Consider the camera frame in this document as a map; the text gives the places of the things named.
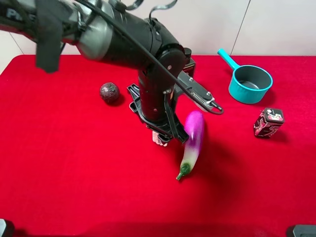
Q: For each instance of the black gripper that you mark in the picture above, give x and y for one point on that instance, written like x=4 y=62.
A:
x=154 y=101

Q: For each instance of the clear bottle of white pills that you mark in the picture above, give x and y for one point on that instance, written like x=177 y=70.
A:
x=160 y=140

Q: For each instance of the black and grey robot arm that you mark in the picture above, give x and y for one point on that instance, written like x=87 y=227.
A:
x=106 y=31

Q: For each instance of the dark maroon mangosteen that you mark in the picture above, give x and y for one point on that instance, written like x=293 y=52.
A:
x=109 y=92

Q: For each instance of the purple toy eggplant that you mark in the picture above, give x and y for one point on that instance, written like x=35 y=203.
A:
x=194 y=127

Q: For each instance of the teal saucepan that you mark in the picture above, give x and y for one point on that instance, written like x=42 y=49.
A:
x=249 y=83

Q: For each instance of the red tablecloth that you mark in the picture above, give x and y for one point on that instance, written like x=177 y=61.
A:
x=72 y=165

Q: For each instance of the black and red patterned box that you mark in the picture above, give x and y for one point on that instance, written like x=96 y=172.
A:
x=268 y=122

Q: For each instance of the black base corner right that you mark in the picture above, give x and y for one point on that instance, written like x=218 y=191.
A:
x=301 y=231

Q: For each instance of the black base corner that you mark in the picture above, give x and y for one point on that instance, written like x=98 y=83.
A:
x=6 y=228
x=301 y=231

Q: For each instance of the black base corner left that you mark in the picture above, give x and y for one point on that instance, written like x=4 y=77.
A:
x=6 y=228

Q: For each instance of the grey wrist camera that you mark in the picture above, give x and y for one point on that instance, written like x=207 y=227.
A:
x=197 y=93

